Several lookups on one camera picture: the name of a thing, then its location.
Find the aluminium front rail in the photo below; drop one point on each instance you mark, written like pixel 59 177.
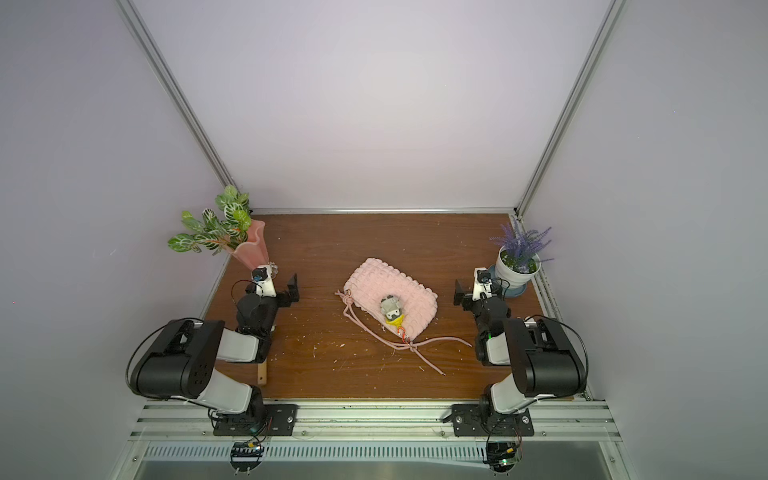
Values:
pixel 380 420

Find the left small circuit board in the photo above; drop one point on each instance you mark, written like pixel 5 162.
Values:
pixel 244 457

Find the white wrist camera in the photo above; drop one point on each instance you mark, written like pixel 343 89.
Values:
pixel 262 281
pixel 484 286

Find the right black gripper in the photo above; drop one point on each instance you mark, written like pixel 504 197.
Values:
pixel 468 301

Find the white pot with lavender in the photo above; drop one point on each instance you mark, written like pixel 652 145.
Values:
pixel 518 259

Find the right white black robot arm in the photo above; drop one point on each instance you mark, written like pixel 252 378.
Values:
pixel 543 362

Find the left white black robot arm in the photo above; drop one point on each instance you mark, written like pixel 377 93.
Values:
pixel 180 364

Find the pink knitted bag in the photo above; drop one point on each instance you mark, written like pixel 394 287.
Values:
pixel 374 280

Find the right small circuit board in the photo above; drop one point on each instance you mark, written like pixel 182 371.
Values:
pixel 501 457

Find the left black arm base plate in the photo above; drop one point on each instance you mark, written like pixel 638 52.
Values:
pixel 279 419

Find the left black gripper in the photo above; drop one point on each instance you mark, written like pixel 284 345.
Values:
pixel 284 297

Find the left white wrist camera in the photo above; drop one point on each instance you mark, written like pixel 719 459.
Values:
pixel 262 281

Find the small plush toy decoration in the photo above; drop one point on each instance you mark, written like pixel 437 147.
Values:
pixel 392 310

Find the small circuit board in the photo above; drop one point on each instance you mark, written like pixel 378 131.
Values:
pixel 501 457
pixel 244 457

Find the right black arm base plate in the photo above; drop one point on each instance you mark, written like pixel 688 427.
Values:
pixel 474 420

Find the teal saucer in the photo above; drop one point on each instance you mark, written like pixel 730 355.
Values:
pixel 508 288

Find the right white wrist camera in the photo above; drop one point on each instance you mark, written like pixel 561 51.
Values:
pixel 484 286

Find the green scraper with wooden handle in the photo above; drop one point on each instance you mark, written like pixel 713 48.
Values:
pixel 262 374

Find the pink vase with green leaves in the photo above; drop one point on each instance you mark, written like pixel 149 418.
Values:
pixel 231 230

